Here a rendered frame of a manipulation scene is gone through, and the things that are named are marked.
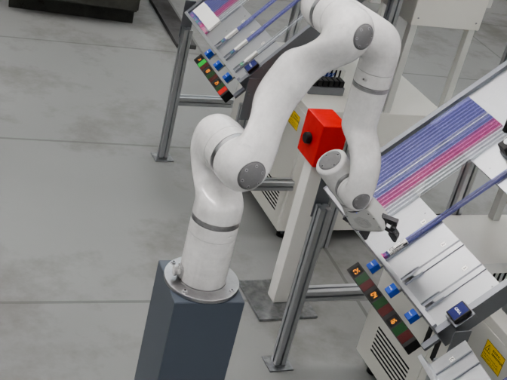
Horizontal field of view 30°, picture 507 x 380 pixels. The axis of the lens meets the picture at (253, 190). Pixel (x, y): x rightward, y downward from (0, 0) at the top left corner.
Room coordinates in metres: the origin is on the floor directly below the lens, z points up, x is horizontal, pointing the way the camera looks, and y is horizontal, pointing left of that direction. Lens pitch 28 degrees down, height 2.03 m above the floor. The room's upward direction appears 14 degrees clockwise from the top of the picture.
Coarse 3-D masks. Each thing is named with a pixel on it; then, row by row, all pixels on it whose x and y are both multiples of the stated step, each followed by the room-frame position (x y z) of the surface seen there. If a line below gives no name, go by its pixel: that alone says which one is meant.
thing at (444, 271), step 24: (408, 216) 2.37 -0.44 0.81; (432, 216) 2.34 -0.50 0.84; (384, 240) 2.32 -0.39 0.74; (432, 240) 2.26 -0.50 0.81; (456, 240) 2.23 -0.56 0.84; (408, 264) 2.21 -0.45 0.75; (432, 264) 2.18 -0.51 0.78; (456, 264) 2.16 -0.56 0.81; (480, 264) 2.13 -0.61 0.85; (408, 288) 2.13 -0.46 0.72; (432, 288) 2.11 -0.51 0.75; (456, 288) 2.08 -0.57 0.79; (480, 288) 2.06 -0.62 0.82; (432, 312) 2.04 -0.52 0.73
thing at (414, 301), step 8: (328, 192) 2.54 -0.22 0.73; (336, 200) 2.50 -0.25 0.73; (368, 240) 2.31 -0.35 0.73; (368, 248) 2.36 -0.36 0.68; (376, 256) 2.26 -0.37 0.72; (384, 264) 2.21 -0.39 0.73; (392, 272) 2.17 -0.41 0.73; (400, 280) 2.14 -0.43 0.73; (400, 288) 2.18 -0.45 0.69; (408, 296) 2.09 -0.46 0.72; (416, 304) 2.05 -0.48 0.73; (424, 312) 2.02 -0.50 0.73; (432, 320) 1.99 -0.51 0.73; (432, 328) 2.00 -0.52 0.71
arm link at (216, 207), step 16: (208, 128) 1.98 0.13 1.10; (224, 128) 1.96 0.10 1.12; (240, 128) 1.98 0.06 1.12; (192, 144) 1.99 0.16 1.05; (208, 144) 1.94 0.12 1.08; (192, 160) 1.98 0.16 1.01; (208, 160) 1.92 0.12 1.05; (208, 176) 1.97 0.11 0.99; (208, 192) 1.94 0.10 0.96; (224, 192) 1.95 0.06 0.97; (240, 192) 1.98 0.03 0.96; (192, 208) 1.95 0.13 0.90; (208, 208) 1.91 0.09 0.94; (224, 208) 1.91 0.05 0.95; (240, 208) 1.94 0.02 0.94; (208, 224) 1.90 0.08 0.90; (224, 224) 1.91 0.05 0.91
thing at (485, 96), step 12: (504, 72) 2.78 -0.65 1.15; (492, 84) 2.75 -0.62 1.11; (504, 84) 2.73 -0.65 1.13; (468, 96) 2.74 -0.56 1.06; (480, 96) 2.72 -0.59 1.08; (492, 96) 2.71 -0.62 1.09; (504, 96) 2.69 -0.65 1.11; (492, 108) 2.66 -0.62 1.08; (504, 108) 2.64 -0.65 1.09; (504, 120) 2.59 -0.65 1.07; (480, 156) 2.49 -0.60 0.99; (492, 156) 2.47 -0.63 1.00; (480, 168) 2.45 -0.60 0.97; (492, 168) 2.43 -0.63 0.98; (504, 168) 2.42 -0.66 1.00; (504, 180) 2.37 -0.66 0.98; (504, 192) 2.34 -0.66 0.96
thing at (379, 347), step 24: (456, 216) 2.81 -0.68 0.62; (480, 216) 2.86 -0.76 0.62; (504, 216) 2.90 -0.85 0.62; (480, 240) 2.69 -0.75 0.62; (504, 240) 2.73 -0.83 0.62; (384, 288) 2.69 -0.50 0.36; (504, 312) 2.30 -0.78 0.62; (384, 336) 2.61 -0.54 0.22; (480, 336) 2.26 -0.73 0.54; (504, 336) 2.19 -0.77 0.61; (384, 360) 2.58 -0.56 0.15; (408, 360) 2.48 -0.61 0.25; (480, 360) 2.23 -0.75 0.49; (504, 360) 2.16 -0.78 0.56
